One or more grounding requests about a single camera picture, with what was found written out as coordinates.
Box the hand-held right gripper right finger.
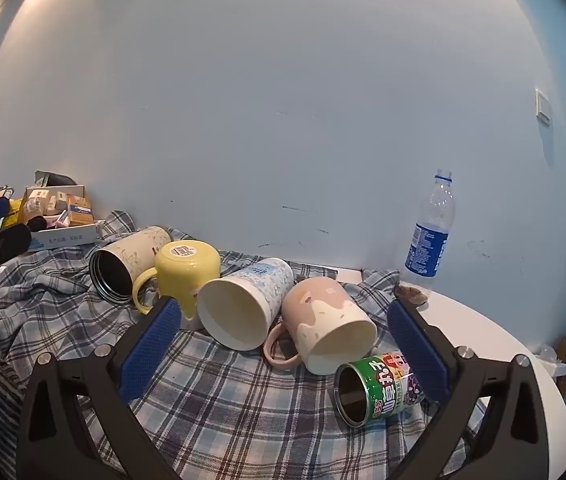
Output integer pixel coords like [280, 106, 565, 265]
[387, 299, 550, 480]

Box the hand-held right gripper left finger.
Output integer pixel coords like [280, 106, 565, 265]
[16, 296, 184, 480]

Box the cream patterned steel-lined cup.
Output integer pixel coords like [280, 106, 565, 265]
[88, 225, 172, 304]

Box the white blue-patterned cup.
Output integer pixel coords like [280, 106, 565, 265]
[196, 257, 295, 352]

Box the green labelled tin can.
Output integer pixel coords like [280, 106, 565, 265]
[334, 352, 426, 427]

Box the small beige carton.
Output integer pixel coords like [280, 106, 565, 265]
[22, 189, 49, 221]

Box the white cardboard tray box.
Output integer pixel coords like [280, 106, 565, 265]
[22, 185, 108, 252]

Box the small brown object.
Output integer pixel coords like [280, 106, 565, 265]
[395, 285, 428, 307]

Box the dark bag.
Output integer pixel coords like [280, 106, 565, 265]
[34, 170, 80, 189]

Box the small orange carton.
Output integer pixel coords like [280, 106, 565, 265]
[66, 195, 96, 226]

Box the yellow mug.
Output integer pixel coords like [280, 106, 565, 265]
[132, 240, 222, 317]

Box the blue plaid cloth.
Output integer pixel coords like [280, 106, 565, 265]
[0, 210, 474, 480]

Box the pink and cream mug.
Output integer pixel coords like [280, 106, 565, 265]
[263, 276, 378, 376]

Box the clear plastic bottle blue label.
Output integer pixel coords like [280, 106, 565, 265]
[403, 169, 456, 301]

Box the white wall switch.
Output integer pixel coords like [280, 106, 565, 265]
[535, 88, 552, 126]

